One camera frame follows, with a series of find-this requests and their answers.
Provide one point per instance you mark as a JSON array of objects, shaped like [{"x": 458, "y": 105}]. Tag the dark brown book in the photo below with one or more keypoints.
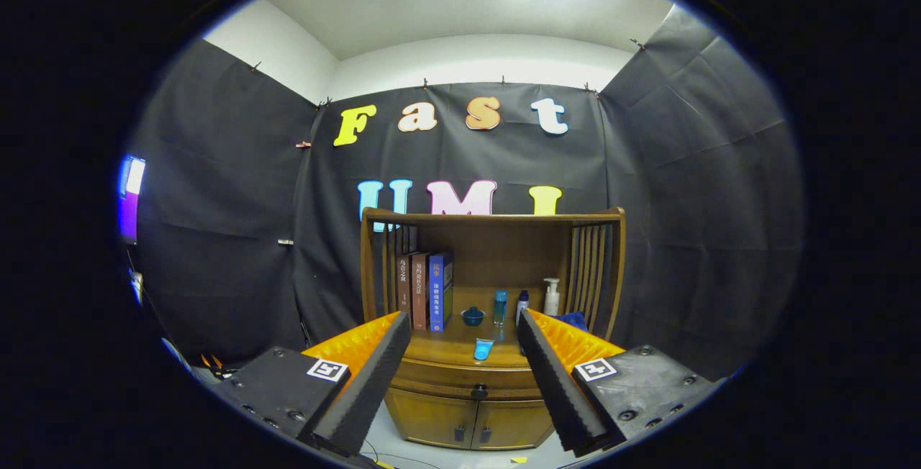
[{"x": 404, "y": 282}]

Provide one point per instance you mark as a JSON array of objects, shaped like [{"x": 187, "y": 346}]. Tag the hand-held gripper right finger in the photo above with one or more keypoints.
[{"x": 557, "y": 386}]

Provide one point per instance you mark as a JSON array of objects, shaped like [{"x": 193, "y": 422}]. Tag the wooden cabinet door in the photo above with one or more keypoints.
[
  {"x": 514, "y": 422},
  {"x": 432, "y": 419}
]

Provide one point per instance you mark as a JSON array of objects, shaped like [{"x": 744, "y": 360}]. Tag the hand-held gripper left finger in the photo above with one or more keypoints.
[{"x": 373, "y": 386}]

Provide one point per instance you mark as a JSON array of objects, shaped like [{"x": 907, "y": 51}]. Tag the blue lidded tea bowl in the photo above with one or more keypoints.
[{"x": 473, "y": 318}]

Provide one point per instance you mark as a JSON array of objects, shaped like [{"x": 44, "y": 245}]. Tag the lit monitor screen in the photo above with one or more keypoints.
[{"x": 131, "y": 203}]

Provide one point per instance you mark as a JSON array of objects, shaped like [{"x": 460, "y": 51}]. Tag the wooden drawer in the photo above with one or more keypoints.
[{"x": 439, "y": 381}]

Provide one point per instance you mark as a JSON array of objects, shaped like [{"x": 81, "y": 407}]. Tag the wooden countertop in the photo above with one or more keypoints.
[{"x": 446, "y": 350}]

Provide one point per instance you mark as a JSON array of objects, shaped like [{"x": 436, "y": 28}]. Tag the blue book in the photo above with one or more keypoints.
[{"x": 436, "y": 296}]

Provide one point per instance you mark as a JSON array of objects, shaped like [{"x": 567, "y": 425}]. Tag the blue cosmetic tube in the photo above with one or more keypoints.
[{"x": 483, "y": 349}]

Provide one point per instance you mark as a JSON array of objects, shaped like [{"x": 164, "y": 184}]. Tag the clear blue glass bottle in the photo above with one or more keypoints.
[{"x": 500, "y": 307}]

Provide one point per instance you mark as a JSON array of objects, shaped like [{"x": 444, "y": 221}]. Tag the black backdrop cloth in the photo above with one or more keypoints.
[{"x": 216, "y": 239}]

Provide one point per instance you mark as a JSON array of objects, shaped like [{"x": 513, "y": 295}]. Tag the wooden cabinet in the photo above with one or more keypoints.
[{"x": 504, "y": 246}]

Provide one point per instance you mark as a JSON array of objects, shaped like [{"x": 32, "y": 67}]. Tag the blue folded towel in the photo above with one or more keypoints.
[{"x": 575, "y": 320}]

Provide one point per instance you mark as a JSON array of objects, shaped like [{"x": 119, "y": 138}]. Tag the white bottle with blue cap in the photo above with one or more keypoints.
[{"x": 522, "y": 302}]

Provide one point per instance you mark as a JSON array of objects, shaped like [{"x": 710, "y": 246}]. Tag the reddish brown book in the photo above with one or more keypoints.
[{"x": 419, "y": 289}]

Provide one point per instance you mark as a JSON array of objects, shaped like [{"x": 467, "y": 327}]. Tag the white pump bottle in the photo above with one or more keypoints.
[{"x": 552, "y": 301}]

